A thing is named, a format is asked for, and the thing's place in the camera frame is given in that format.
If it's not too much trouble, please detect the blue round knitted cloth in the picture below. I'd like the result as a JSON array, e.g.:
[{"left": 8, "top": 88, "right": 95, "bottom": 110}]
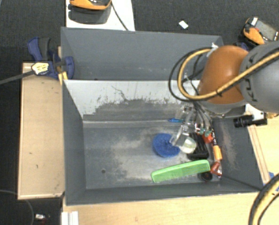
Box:
[{"left": 152, "top": 133, "right": 181, "bottom": 158}]

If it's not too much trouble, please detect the pale white round cup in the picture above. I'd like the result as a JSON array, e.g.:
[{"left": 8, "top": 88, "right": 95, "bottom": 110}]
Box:
[{"left": 179, "top": 136, "right": 197, "bottom": 154}]

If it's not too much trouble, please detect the pale wood board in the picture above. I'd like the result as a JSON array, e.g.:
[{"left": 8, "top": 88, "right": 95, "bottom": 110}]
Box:
[{"left": 17, "top": 62, "right": 66, "bottom": 200}]

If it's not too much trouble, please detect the orange and black tool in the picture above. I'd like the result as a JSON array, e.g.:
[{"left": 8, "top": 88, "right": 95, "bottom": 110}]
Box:
[{"left": 201, "top": 128, "right": 223, "bottom": 179}]

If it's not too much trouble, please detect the black round cap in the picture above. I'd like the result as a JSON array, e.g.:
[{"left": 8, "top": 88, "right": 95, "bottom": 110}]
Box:
[{"left": 198, "top": 172, "right": 213, "bottom": 182}]

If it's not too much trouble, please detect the black ribbed brush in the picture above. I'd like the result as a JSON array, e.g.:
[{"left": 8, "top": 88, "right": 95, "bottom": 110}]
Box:
[{"left": 188, "top": 132, "right": 211, "bottom": 160}]

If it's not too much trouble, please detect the black cylinder on white bracket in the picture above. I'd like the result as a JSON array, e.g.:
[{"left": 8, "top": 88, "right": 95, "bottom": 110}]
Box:
[{"left": 233, "top": 104, "right": 268, "bottom": 128}]

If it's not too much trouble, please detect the green plastic comb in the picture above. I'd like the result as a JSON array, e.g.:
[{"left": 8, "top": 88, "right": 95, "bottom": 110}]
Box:
[{"left": 151, "top": 159, "right": 211, "bottom": 183}]

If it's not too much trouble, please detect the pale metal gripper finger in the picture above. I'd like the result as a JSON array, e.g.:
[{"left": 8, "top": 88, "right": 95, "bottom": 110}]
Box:
[
  {"left": 180, "top": 125, "right": 193, "bottom": 150},
  {"left": 169, "top": 125, "right": 186, "bottom": 147}
]

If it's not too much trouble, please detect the grey metal bin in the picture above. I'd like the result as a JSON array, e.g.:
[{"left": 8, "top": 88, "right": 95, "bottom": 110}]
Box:
[{"left": 60, "top": 26, "right": 264, "bottom": 205}]

